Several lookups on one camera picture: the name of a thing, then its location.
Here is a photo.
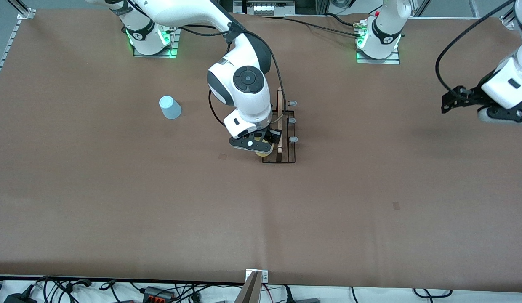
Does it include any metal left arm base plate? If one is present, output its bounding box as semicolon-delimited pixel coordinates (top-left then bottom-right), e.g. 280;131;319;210
356;45;401;65

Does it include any grey metal bar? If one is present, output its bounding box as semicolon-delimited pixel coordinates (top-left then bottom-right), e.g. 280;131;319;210
234;271;262;303

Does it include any black cable tangle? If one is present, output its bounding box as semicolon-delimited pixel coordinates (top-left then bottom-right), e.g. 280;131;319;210
0;276;245;303

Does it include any light blue plastic cup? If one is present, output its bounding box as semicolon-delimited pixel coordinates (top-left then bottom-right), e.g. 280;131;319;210
159;96;182;120

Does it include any black power adapter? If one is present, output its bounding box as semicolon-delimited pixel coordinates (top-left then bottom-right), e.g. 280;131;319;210
3;292;37;303

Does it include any grey power strip box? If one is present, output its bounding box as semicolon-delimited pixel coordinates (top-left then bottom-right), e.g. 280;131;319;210
233;0;296;17

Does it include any black looped cable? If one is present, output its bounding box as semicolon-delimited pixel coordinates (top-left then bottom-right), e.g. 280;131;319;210
413;288;453;299

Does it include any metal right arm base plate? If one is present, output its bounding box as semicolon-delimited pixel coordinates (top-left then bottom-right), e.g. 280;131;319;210
133;13;180;58

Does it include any small metal edge bracket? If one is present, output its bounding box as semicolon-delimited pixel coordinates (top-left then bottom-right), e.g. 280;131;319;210
245;269;269;283

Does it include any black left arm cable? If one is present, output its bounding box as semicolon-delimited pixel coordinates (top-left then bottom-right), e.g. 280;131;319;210
435;0;516;91

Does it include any perforated aluminium rail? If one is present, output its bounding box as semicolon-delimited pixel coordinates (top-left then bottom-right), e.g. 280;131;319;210
0;0;35;90

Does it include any black cable on table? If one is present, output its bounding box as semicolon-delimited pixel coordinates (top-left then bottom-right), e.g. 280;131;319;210
261;14;368;39

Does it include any black wire cup holder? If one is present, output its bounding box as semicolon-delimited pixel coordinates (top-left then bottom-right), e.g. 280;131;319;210
261;87;298;165

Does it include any aluminium frame profile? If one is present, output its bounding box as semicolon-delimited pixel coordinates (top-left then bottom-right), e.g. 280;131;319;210
500;8;517;29

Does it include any brown table cover sheet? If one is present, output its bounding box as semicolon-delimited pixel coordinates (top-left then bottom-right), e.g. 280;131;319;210
0;8;522;292

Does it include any black orange connector box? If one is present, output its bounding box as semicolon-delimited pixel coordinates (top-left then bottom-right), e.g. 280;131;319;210
142;286;176;302

